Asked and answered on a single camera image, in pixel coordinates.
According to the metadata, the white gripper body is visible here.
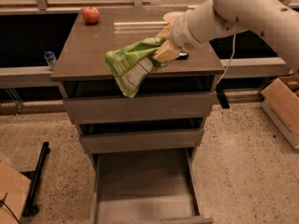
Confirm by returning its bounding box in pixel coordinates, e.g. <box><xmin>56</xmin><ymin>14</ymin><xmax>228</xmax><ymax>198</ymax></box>
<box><xmin>170</xmin><ymin>10</ymin><xmax>202</xmax><ymax>53</ymax></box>

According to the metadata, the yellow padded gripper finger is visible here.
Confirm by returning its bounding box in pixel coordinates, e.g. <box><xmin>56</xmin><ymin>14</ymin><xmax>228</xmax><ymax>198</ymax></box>
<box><xmin>151</xmin><ymin>40</ymin><xmax>180</xmax><ymax>63</ymax></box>
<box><xmin>156</xmin><ymin>24</ymin><xmax>172</xmax><ymax>40</ymax></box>

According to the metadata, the green rice chip bag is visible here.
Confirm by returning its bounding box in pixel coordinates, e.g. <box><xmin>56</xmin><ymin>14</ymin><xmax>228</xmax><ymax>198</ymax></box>
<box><xmin>105</xmin><ymin>37</ymin><xmax>164</xmax><ymax>98</ymax></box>

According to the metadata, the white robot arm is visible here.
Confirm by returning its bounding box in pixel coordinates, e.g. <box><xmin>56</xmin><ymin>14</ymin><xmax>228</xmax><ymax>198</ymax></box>
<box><xmin>158</xmin><ymin>0</ymin><xmax>299</xmax><ymax>72</ymax></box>

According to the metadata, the grey drawer cabinet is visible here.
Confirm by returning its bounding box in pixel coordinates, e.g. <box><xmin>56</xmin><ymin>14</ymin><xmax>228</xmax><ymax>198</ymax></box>
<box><xmin>51</xmin><ymin>7</ymin><xmax>223</xmax><ymax>154</ymax></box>

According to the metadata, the top drawer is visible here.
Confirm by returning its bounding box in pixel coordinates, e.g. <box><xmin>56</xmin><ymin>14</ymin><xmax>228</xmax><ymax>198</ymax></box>
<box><xmin>64</xmin><ymin>92</ymin><xmax>215</xmax><ymax>124</ymax></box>

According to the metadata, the middle drawer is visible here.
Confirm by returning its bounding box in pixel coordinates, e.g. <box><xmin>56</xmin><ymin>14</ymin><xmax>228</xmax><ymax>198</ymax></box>
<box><xmin>80</xmin><ymin>129</ymin><xmax>204</xmax><ymax>154</ymax></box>

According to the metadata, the open bottom drawer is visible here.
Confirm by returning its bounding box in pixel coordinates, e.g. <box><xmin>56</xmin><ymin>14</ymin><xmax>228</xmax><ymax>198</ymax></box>
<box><xmin>90</xmin><ymin>148</ymin><xmax>213</xmax><ymax>224</ymax></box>

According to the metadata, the white bowl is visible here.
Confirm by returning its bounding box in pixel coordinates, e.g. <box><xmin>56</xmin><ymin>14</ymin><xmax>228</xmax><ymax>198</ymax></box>
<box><xmin>163</xmin><ymin>11</ymin><xmax>183</xmax><ymax>23</ymax></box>

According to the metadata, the black snack bar packet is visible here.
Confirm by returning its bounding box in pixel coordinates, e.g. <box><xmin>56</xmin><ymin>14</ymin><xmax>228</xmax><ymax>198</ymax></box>
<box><xmin>175</xmin><ymin>52</ymin><xmax>189</xmax><ymax>60</ymax></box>

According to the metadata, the red apple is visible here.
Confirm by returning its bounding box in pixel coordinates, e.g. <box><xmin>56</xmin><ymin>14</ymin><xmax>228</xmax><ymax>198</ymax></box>
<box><xmin>82</xmin><ymin>7</ymin><xmax>100</xmax><ymax>24</ymax></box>

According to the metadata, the plastic water bottle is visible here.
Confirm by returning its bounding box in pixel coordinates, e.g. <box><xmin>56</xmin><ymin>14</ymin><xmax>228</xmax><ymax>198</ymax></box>
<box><xmin>44</xmin><ymin>51</ymin><xmax>57</xmax><ymax>71</ymax></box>

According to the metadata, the cardboard box right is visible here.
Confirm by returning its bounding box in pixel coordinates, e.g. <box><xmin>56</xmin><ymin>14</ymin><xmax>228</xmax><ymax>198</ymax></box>
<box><xmin>262</xmin><ymin>75</ymin><xmax>299</xmax><ymax>149</ymax></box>

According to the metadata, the cardboard sheet left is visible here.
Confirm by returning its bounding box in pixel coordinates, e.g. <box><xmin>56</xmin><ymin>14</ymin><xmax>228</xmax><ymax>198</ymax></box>
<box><xmin>0</xmin><ymin>161</ymin><xmax>30</xmax><ymax>224</ymax></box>

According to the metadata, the black metal pole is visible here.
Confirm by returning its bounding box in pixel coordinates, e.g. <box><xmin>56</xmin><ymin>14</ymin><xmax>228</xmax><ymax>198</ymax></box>
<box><xmin>22</xmin><ymin>142</ymin><xmax>50</xmax><ymax>217</ymax></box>

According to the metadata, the white cable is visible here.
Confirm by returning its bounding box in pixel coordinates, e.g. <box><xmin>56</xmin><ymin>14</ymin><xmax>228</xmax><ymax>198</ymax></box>
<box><xmin>214</xmin><ymin>33</ymin><xmax>237</xmax><ymax>86</ymax></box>

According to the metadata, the black cable left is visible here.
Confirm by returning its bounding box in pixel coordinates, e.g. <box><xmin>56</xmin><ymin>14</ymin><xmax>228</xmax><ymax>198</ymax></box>
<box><xmin>0</xmin><ymin>192</ymin><xmax>21</xmax><ymax>224</ymax></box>

